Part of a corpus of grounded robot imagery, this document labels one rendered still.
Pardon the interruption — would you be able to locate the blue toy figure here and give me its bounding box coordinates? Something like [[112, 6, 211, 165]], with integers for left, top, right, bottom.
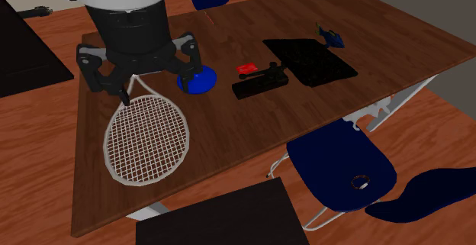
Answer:
[[314, 21, 346, 50]]

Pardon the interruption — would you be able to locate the black elongated object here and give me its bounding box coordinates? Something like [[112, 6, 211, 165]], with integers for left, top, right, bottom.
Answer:
[[16, 6, 53, 19]]

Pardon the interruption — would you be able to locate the small ring bracelet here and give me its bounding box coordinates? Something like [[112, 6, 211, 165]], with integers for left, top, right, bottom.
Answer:
[[350, 175, 372, 192]]

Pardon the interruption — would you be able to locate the white tennis racket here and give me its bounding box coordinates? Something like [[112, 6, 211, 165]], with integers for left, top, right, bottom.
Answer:
[[102, 73, 191, 188]]

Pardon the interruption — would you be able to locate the black keyboard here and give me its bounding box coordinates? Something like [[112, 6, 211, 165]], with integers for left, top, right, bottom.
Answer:
[[262, 37, 359, 89]]

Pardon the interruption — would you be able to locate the brown wooden table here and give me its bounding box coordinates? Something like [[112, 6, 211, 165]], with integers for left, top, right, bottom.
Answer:
[[69, 0, 476, 239]]

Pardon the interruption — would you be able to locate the blue round dish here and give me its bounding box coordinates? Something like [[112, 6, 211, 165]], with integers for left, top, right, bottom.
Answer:
[[176, 64, 218, 95]]

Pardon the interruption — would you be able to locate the black stapler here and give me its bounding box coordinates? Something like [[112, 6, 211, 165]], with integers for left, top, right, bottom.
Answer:
[[231, 61, 290, 101]]

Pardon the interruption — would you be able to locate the black block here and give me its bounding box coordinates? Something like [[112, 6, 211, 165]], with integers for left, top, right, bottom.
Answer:
[[134, 176, 310, 245]]

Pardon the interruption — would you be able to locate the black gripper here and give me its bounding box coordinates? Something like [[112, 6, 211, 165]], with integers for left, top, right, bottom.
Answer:
[[76, 0, 204, 107]]

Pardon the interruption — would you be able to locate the red card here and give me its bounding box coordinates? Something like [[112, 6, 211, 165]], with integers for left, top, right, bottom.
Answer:
[[236, 62, 259, 76]]

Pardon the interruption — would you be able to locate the blue chair with white legs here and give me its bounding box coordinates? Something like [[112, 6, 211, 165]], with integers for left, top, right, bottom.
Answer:
[[265, 118, 398, 233]]

